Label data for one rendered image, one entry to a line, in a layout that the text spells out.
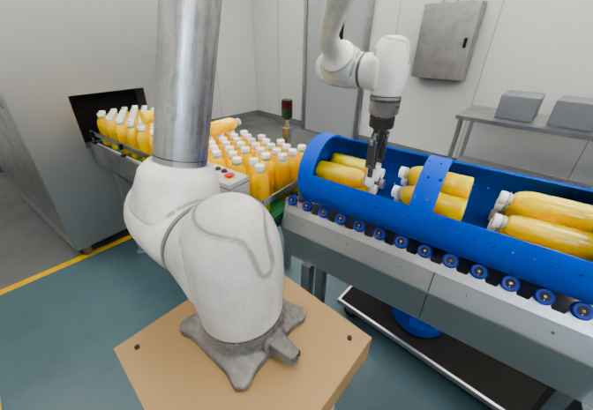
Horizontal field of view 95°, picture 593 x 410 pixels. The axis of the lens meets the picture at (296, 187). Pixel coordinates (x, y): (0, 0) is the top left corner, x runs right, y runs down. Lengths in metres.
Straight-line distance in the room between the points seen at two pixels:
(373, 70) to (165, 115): 0.56
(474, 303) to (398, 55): 0.75
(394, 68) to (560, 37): 3.34
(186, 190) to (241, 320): 0.24
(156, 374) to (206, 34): 0.57
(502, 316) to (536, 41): 3.41
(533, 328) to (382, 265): 0.42
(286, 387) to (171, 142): 0.45
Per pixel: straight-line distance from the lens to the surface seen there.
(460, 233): 0.88
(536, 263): 0.91
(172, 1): 0.55
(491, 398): 1.78
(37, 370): 2.21
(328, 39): 0.80
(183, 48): 0.53
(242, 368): 0.55
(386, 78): 0.84
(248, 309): 0.46
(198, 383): 0.57
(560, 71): 4.10
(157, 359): 0.62
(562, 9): 4.11
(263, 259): 0.42
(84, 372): 2.06
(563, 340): 1.07
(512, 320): 1.05
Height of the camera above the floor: 1.55
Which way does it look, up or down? 28 degrees down
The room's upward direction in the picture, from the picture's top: 1 degrees clockwise
